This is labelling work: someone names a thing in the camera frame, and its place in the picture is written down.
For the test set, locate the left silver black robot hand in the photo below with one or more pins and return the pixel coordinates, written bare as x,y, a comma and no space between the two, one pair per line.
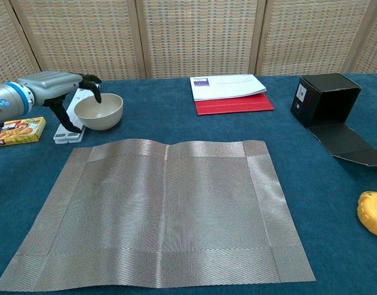
50,84

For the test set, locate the beige bowl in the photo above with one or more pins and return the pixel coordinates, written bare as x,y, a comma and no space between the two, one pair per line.
105,118

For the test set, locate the grey-brown woven placemat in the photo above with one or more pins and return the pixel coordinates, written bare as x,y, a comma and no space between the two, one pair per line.
163,215

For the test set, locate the woven folding screen panel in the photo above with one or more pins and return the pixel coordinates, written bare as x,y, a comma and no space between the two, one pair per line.
200,37
6,46
80,40
308,37
374,46

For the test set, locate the yellow curry roux box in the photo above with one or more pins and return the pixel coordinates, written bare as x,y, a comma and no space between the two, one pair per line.
22,132

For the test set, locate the white folding stand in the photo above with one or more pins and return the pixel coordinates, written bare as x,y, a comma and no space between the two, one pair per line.
74,138

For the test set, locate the white desk calendar red base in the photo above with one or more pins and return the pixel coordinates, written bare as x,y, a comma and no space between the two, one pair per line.
225,87

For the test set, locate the black open cardboard box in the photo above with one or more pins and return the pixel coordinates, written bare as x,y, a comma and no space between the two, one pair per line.
326,89

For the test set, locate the blue carpet table cover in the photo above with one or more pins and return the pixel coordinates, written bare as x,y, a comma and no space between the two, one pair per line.
329,199

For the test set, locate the yellow tape measure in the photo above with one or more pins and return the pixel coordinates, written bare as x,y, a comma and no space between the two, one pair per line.
372,215

